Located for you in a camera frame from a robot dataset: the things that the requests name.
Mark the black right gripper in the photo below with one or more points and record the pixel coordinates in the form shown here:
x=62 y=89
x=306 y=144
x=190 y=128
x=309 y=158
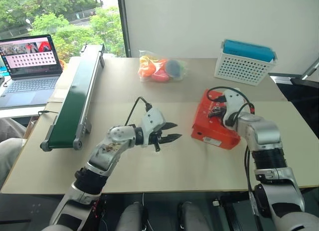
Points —
x=220 y=110

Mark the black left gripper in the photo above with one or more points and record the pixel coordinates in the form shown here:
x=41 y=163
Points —
x=157 y=137

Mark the red cardboard shoe box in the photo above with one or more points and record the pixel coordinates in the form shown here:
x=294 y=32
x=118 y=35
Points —
x=204 y=127

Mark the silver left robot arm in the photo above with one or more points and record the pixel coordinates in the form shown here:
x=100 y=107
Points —
x=107 y=151

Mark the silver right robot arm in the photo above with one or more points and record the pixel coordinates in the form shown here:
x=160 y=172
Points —
x=266 y=136

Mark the green conveyor belt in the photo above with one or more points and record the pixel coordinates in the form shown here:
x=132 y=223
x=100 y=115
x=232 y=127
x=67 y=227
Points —
x=72 y=103

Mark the white perforated plastic basket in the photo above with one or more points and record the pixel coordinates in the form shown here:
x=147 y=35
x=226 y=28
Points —
x=239 y=70

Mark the clear bag of colourful toys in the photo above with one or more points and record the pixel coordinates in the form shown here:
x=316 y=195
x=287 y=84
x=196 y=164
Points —
x=159 y=70

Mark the blue pack in basket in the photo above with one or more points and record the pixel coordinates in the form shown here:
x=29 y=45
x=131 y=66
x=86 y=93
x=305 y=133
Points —
x=249 y=51

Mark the small white block under table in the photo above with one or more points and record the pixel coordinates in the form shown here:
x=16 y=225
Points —
x=215 y=203

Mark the grey rounded shape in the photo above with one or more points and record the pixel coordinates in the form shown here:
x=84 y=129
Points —
x=129 y=216

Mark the grey open laptop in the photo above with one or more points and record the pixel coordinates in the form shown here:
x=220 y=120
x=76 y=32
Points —
x=30 y=87

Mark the person's grey trouser leg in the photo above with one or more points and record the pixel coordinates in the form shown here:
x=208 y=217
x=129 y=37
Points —
x=10 y=126
x=10 y=161

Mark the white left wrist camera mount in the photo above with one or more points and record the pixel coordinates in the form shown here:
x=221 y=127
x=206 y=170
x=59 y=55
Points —
x=153 y=120

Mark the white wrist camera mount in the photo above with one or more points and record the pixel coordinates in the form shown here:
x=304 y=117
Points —
x=153 y=120
x=233 y=102

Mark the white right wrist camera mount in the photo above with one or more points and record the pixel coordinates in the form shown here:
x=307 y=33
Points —
x=233 y=102

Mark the black window frame post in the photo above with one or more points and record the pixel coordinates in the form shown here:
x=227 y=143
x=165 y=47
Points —
x=124 y=24

